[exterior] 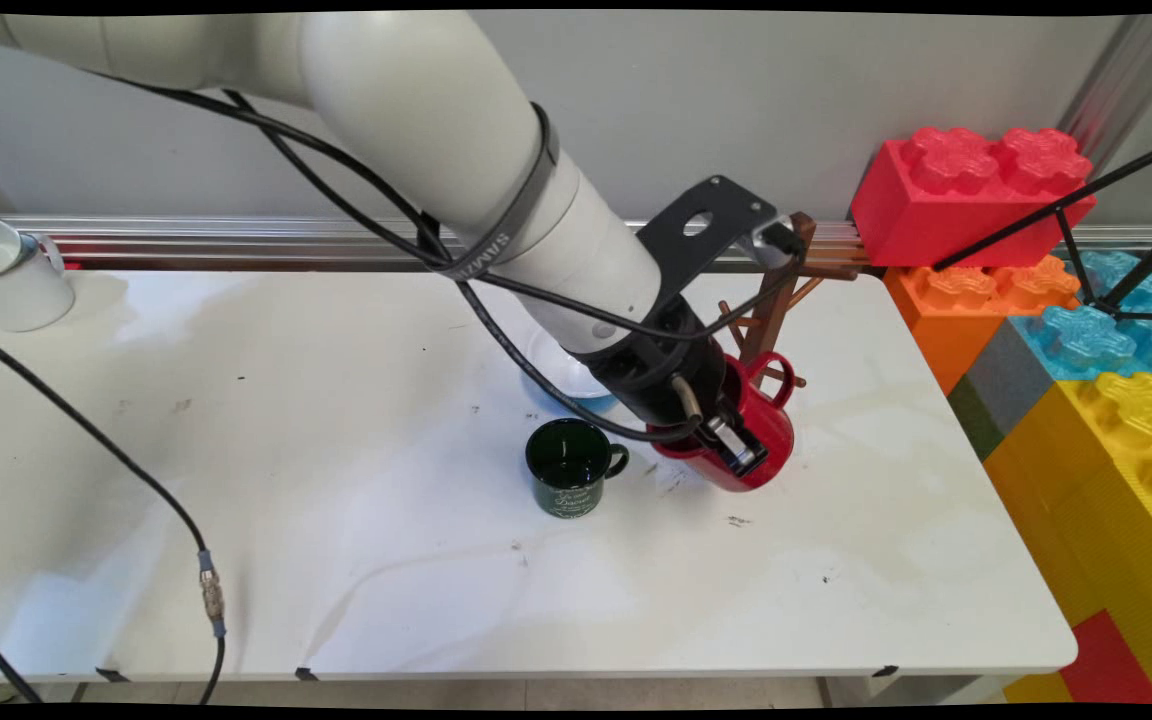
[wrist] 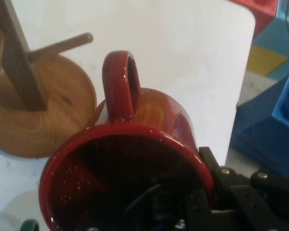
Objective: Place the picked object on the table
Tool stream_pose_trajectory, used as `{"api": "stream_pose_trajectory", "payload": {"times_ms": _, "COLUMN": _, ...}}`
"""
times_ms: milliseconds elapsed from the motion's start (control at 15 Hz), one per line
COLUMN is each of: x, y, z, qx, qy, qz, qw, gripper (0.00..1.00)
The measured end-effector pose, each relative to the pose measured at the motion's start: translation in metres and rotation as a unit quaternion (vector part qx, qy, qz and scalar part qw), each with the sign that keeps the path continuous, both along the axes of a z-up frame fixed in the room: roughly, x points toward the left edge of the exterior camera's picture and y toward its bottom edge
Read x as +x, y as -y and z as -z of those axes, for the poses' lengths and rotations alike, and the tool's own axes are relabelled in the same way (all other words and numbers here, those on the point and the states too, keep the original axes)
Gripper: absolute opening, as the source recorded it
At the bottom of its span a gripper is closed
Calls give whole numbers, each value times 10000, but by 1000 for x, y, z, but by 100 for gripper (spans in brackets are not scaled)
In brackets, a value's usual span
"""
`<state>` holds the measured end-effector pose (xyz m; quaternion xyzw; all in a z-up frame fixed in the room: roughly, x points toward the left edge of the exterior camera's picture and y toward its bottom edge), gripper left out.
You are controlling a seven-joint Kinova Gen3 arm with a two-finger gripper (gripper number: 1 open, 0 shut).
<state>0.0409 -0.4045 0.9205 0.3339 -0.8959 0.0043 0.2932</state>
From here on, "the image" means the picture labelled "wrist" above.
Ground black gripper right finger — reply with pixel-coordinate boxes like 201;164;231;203
198;146;289;231

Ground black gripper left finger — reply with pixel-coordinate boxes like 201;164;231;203
126;174;211;231

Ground red ceramic mug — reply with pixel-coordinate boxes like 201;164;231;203
38;50;220;231

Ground large blue toy brick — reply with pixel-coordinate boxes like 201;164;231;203
233;74;289;180
254;0;289;80

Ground large yellow toy brick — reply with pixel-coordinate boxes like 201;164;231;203
246;45;289;77

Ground wooden mug tree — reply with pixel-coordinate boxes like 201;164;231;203
0;0;97;158

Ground dark green ceramic mug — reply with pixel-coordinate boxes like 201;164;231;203
19;218;40;231

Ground large red toy brick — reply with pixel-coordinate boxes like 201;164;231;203
231;0;279;38

